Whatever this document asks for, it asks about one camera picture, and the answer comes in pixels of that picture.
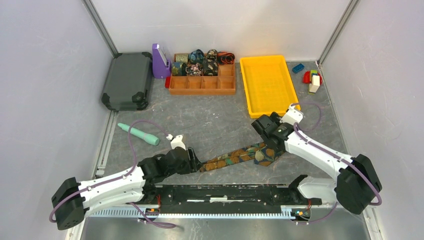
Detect orange blue floral tie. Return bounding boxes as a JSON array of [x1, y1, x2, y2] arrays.
[[199, 142, 285, 172]]

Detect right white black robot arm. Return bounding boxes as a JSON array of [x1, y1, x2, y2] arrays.
[[251, 109, 383, 215]]

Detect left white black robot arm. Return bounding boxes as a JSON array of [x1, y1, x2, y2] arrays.
[[49, 147, 203, 231]]

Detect yellow plastic tray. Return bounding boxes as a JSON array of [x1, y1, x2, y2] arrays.
[[240, 55, 299, 119]]

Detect teal green pen tool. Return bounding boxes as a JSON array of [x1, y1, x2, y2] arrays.
[[117, 123, 160, 146]]

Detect cream toy block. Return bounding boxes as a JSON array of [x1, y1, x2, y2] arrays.
[[308, 74, 321, 94]]

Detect red toy block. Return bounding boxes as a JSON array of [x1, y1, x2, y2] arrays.
[[302, 71, 323, 85]]

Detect blue toy brick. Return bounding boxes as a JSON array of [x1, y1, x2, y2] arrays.
[[292, 63, 305, 74]]

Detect orange compartment organizer box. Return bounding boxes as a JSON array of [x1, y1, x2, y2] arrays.
[[168, 64, 236, 95]]

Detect small red block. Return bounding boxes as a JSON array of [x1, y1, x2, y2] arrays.
[[164, 76, 171, 89]]

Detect orange black rolled tie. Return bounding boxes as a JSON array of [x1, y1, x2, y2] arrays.
[[216, 51, 236, 65]]

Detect black floral rolled tie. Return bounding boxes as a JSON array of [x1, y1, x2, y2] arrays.
[[202, 58, 219, 76]]

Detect pink floral rolled tie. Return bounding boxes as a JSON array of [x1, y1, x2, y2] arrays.
[[185, 63, 203, 77]]

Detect teal navy rolled tie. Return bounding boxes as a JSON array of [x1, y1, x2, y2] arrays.
[[171, 61, 187, 77]]

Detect dark grey suitcase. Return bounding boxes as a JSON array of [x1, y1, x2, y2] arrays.
[[100, 51, 153, 111]]

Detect purple dispenser stand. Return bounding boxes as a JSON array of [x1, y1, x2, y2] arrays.
[[152, 43, 172, 79]]

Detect black yellow rolled tie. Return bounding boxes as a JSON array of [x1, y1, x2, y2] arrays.
[[205, 49, 218, 61]]

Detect olive patterned rolled tie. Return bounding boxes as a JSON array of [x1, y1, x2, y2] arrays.
[[174, 53, 189, 64]]

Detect dark blue rolled tie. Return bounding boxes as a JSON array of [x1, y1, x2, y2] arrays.
[[188, 49, 205, 65]]

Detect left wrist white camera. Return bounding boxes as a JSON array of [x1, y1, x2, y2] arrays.
[[166, 134, 187, 150]]

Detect wrist white camera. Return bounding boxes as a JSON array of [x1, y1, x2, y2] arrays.
[[166, 134, 187, 150], [280, 103, 304, 126]]

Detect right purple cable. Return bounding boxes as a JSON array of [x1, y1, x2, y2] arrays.
[[291, 101, 383, 225]]

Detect purple cable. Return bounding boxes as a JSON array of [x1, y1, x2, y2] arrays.
[[291, 101, 383, 225], [48, 119, 176, 229]]

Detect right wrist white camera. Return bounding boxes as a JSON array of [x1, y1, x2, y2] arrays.
[[280, 103, 304, 126]]

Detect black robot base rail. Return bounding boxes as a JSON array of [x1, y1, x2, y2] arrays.
[[139, 184, 322, 214]]

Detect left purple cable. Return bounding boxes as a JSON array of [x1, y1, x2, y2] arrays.
[[48, 119, 176, 229]]

